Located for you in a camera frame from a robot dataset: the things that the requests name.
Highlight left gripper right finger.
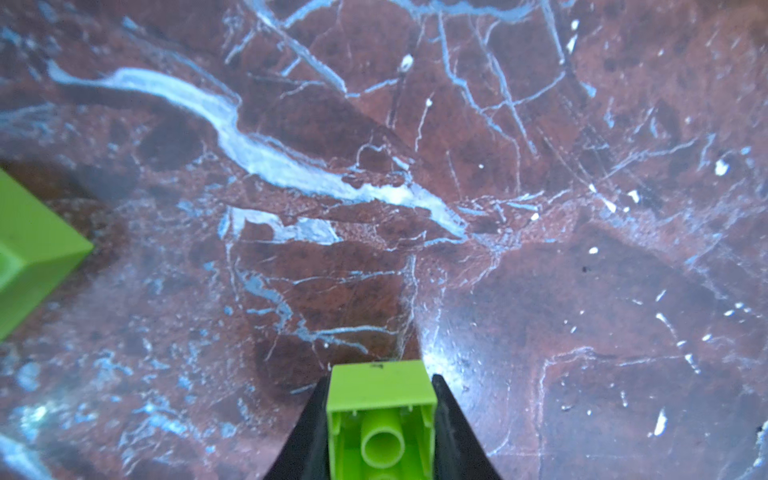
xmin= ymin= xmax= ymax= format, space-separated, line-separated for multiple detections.
xmin=431 ymin=374 xmax=501 ymax=480

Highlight green lego brick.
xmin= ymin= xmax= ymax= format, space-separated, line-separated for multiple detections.
xmin=1 ymin=172 xmax=93 ymax=339
xmin=326 ymin=360 xmax=438 ymax=480

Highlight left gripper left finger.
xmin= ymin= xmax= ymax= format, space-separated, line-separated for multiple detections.
xmin=263 ymin=376 xmax=330 ymax=480

